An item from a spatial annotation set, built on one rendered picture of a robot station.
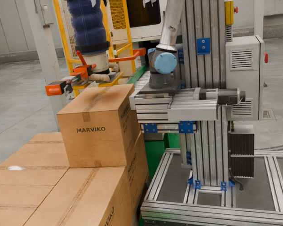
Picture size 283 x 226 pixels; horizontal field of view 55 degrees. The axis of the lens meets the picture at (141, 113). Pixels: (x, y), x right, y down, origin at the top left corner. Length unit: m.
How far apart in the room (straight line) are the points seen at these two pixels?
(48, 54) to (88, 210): 2.17
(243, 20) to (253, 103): 9.24
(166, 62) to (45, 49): 2.09
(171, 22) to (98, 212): 1.04
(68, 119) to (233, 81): 1.03
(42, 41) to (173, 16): 2.10
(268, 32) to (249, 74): 9.20
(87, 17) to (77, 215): 1.15
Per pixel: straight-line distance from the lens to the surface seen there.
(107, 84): 1.76
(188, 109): 1.50
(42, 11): 3.23
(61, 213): 1.58
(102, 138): 1.76
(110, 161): 1.82
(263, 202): 2.04
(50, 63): 3.32
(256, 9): 5.02
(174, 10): 1.47
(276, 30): 10.92
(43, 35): 3.30
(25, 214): 1.68
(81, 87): 1.82
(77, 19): 1.82
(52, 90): 1.33
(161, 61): 1.44
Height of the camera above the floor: 1.47
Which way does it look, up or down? 20 degrees down
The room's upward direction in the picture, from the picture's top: 8 degrees counter-clockwise
